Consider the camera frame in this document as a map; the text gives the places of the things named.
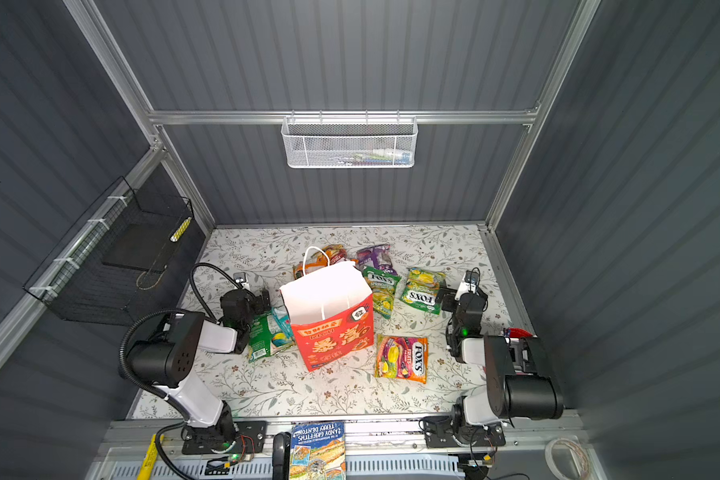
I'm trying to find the green spring tea candy bag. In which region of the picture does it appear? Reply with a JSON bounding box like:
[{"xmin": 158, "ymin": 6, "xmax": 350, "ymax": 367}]
[{"xmin": 247, "ymin": 313, "xmax": 287, "ymax": 363}]

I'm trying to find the teal mint candy bag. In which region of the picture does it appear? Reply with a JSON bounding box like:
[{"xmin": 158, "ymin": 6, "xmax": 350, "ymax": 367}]
[{"xmin": 269, "ymin": 307, "xmax": 295, "ymax": 349}]

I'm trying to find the yellow-green Fox's candy bag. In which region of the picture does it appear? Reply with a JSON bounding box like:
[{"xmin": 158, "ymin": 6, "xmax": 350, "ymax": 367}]
[{"xmin": 401, "ymin": 267, "xmax": 446, "ymax": 315}]

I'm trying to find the pink Fox's fruits candy bag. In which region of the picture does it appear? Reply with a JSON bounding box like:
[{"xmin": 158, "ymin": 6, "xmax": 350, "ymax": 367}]
[{"xmin": 375, "ymin": 335, "xmax": 429, "ymax": 384}]

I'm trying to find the green Fox's candy bag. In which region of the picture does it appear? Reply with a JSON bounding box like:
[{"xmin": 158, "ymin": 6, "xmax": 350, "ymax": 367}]
[{"xmin": 363, "ymin": 267, "xmax": 401, "ymax": 319}]

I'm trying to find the red paper gift bag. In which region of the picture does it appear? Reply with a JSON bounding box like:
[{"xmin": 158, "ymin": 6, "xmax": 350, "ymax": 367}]
[{"xmin": 280, "ymin": 260, "xmax": 374, "ymax": 372}]

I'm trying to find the purple Fox's candy bag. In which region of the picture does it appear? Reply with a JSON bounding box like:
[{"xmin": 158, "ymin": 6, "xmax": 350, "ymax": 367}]
[{"xmin": 357, "ymin": 244, "xmax": 397, "ymax": 275}]

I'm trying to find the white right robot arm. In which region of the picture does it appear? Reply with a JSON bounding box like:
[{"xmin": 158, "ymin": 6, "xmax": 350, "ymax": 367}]
[{"xmin": 422, "ymin": 287, "xmax": 565, "ymax": 448}]

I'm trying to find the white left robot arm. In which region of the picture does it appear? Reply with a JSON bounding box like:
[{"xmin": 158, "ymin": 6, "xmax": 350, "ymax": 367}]
[{"xmin": 118, "ymin": 289, "xmax": 271, "ymax": 452}]

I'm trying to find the orange fruits candy bag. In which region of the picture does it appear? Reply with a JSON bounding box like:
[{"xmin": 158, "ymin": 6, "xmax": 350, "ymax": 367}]
[{"xmin": 293, "ymin": 250, "xmax": 330, "ymax": 280}]

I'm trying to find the orange Fox's candy bag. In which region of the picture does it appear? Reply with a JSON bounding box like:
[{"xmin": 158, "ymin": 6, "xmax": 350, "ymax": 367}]
[{"xmin": 323, "ymin": 244, "xmax": 348, "ymax": 265}]

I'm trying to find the red pencil cup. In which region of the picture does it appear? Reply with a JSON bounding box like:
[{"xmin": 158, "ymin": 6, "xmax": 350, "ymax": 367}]
[{"xmin": 502, "ymin": 327, "xmax": 534, "ymax": 339}]

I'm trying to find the colourful book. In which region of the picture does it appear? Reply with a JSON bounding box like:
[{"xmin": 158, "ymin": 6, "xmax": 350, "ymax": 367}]
[{"xmin": 289, "ymin": 421, "xmax": 347, "ymax": 480}]

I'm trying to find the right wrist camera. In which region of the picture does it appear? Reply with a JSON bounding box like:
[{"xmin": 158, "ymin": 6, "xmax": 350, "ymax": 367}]
[{"xmin": 457, "ymin": 268, "xmax": 480, "ymax": 296}]

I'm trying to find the black wire side basket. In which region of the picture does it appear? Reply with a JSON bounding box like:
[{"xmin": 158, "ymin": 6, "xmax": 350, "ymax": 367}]
[{"xmin": 24, "ymin": 177, "xmax": 194, "ymax": 326}]

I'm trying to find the white wire wall basket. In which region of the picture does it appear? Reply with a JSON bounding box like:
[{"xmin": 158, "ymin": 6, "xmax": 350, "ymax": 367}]
[{"xmin": 281, "ymin": 116, "xmax": 419, "ymax": 169}]

